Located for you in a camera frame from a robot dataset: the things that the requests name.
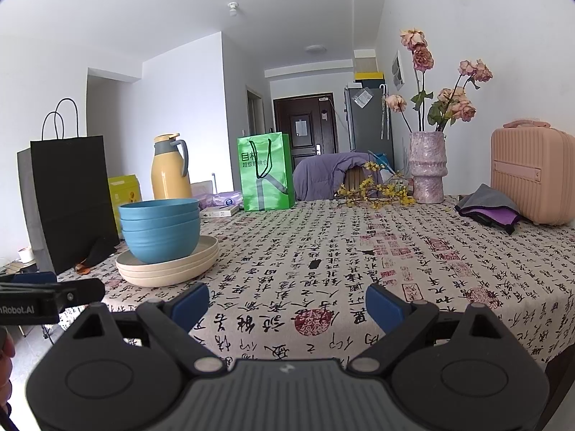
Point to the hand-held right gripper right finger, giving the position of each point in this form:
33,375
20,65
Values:
386,307

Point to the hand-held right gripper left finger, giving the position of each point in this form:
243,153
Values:
191,307

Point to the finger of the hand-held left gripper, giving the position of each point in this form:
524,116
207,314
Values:
83,292
33,278

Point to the cream plate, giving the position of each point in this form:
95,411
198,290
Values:
209,247
179,278
197,265

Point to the blue bowl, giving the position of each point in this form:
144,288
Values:
161,247
157,210
134,226

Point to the person's left hand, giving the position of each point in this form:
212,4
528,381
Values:
5,345

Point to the orange item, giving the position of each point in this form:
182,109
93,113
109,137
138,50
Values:
83,268

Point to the black cloth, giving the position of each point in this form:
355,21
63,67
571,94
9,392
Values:
101,251

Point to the printed calligraphy tablecloth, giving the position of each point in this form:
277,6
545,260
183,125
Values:
337,251

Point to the black paper bag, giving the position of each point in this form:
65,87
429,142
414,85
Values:
67,197

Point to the white flat box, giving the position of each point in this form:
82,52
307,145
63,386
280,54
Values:
220,212

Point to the yellow snack box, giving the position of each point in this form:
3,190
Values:
128,197

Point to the purple plastic packet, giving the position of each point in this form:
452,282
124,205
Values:
206,200

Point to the purple tissue pack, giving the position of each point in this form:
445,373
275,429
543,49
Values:
230,198

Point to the clear plastic container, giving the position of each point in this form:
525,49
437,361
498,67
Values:
202,188

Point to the yellow flower branch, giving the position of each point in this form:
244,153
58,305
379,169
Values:
359,191

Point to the wooden chair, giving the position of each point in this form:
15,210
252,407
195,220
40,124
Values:
357,179

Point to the yellow thermos jug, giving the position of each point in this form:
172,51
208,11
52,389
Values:
168,175

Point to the green paper bag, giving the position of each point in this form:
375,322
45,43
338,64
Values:
269,188

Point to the blue plastic item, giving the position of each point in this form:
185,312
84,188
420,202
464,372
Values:
382,161

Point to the pink speckled vase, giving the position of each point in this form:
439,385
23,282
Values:
426,166

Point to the grey and purple cloth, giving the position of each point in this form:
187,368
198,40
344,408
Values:
487,197

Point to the purple jacket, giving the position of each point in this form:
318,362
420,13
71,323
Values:
314,175

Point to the grey refrigerator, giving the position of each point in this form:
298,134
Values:
364,130

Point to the dark brown entrance door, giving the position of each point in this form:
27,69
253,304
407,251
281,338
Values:
310,143

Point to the white umbrella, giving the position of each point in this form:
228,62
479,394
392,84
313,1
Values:
385,116

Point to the pink hard-shell case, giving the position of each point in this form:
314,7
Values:
530,175

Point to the grey interior door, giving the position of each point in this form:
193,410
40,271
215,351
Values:
254,112

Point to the bunch of dried pink roses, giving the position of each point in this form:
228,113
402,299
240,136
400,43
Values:
422,58

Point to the round ceiling lamp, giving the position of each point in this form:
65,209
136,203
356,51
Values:
316,48

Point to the ceiling sprinkler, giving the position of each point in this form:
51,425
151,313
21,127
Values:
232,9

